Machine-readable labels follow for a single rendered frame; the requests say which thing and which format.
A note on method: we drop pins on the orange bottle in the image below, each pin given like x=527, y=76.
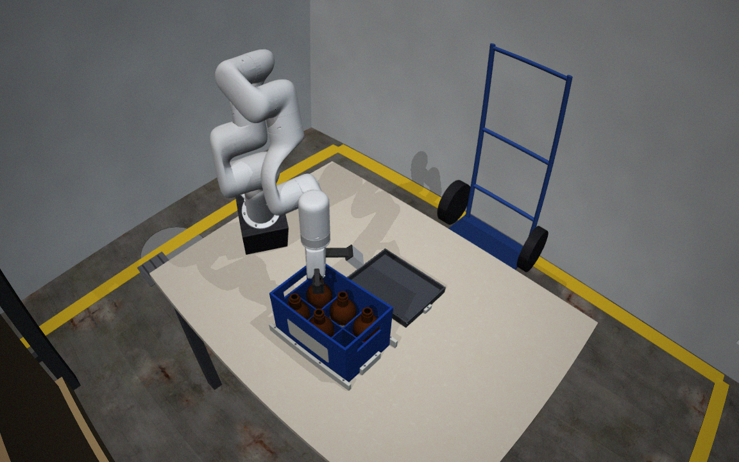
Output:
x=322, y=322
x=319, y=300
x=363, y=321

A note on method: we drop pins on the brown glass bottle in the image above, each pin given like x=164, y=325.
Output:
x=342, y=310
x=299, y=306

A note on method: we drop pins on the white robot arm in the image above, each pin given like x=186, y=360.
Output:
x=251, y=104

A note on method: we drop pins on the dark blue crate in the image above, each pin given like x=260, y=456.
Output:
x=343, y=353

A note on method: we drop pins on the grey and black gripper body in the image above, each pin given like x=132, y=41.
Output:
x=315, y=259

